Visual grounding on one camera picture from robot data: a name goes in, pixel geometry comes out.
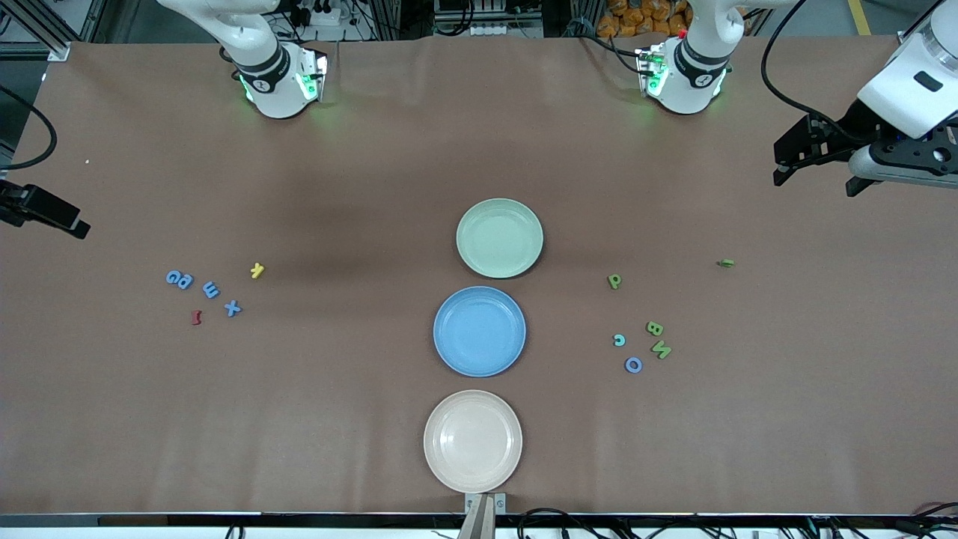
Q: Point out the aluminium frame post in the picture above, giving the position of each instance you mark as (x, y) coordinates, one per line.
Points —
(58, 51)

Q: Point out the blue letter E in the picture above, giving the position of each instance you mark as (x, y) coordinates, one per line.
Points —
(211, 290)

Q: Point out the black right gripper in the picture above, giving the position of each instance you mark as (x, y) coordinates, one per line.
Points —
(30, 204)

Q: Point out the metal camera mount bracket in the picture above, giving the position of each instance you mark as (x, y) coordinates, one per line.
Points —
(485, 516)

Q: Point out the yellow letter K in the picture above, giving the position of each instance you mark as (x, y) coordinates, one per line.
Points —
(257, 270)

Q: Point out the black table edge rail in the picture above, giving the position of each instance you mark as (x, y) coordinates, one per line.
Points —
(224, 520)

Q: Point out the beige plate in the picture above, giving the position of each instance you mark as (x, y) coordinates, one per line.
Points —
(472, 441)

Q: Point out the white power strip with plugs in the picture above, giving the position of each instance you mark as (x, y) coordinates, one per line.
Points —
(325, 15)

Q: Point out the green letter B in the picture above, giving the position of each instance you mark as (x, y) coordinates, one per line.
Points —
(655, 328)

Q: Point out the blue plate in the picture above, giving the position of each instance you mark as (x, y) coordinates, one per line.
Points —
(479, 331)

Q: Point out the green letter N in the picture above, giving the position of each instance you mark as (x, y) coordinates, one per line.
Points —
(661, 349)

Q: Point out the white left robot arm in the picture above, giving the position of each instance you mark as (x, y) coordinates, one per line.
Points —
(685, 90)

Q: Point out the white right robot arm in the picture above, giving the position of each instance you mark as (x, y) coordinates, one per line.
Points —
(277, 90)

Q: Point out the brown paper table cover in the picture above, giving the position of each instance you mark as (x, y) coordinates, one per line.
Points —
(337, 187)

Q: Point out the bag of orange fruit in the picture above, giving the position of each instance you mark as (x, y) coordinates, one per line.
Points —
(636, 15)

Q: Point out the blue letter X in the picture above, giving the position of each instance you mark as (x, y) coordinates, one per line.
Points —
(233, 308)

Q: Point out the pale green plate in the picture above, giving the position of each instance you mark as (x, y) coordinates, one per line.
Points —
(499, 238)

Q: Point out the long white power strip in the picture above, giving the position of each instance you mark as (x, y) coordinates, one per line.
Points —
(509, 31)

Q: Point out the blue letter G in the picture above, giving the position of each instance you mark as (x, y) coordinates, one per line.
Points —
(170, 279)

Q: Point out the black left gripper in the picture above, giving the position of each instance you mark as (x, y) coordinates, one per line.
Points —
(855, 123)

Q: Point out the lavender blue letter O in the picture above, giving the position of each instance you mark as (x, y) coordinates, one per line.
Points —
(627, 364)

